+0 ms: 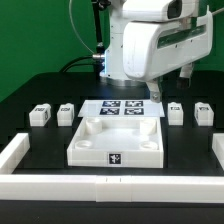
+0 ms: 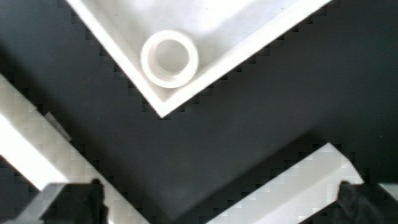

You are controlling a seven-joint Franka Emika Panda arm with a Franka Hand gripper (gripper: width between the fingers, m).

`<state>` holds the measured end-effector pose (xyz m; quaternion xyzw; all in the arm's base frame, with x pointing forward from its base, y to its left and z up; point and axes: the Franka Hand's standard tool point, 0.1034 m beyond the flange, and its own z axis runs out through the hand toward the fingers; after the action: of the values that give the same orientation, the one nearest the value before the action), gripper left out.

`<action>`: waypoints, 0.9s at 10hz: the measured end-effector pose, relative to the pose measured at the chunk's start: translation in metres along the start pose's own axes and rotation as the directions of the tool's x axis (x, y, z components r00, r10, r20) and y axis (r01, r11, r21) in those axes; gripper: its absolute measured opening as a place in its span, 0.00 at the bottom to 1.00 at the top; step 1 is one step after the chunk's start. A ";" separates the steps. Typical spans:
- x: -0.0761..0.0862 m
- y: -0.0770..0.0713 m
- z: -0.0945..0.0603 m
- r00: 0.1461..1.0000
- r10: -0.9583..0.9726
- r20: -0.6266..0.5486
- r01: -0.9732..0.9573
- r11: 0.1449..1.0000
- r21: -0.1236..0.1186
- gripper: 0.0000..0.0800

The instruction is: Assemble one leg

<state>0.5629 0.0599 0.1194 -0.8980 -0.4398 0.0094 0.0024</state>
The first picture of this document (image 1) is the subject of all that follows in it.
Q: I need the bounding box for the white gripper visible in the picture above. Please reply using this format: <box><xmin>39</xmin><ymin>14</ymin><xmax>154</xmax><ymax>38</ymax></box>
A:
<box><xmin>123</xmin><ymin>11</ymin><xmax>213</xmax><ymax>102</ymax></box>

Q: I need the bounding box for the white square table top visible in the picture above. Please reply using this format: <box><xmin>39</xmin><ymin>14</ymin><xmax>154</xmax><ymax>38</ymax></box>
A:
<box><xmin>67</xmin><ymin>117</ymin><xmax>164</xmax><ymax>168</ymax></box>

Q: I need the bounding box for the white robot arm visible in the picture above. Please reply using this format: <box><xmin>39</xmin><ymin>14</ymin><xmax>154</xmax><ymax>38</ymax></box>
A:
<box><xmin>100</xmin><ymin>0</ymin><xmax>213</xmax><ymax>102</ymax></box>

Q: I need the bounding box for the white marker sheet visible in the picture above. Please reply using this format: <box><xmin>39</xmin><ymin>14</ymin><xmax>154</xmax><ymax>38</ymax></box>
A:
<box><xmin>78</xmin><ymin>100</ymin><xmax>164</xmax><ymax>117</ymax></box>

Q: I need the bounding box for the white U-shaped fence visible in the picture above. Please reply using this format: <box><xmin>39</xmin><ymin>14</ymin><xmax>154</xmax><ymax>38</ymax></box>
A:
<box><xmin>0</xmin><ymin>133</ymin><xmax>224</xmax><ymax>203</ymax></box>

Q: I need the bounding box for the black cable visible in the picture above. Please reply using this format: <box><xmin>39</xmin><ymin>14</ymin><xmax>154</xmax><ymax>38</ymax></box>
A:
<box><xmin>59</xmin><ymin>55</ymin><xmax>101</xmax><ymax>74</ymax></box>

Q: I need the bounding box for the grey thin cable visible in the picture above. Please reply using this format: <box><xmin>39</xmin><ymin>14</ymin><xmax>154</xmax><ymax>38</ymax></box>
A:
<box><xmin>68</xmin><ymin>0</ymin><xmax>98</xmax><ymax>55</ymax></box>

